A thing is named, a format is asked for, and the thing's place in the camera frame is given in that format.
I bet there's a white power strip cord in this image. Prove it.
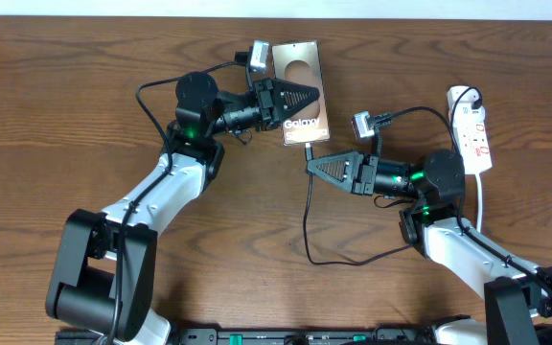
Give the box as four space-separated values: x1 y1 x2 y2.
474 172 484 234

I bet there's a white USB charger plug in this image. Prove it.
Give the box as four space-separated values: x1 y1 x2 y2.
452 102 486 127

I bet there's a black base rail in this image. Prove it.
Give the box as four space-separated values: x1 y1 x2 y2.
55 325 488 345

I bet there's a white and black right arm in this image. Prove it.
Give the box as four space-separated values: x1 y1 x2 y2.
305 148 552 344

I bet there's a white power strip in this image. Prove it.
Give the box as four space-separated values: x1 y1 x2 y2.
447 85 493 175

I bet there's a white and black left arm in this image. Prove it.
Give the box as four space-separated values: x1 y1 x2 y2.
45 71 320 344

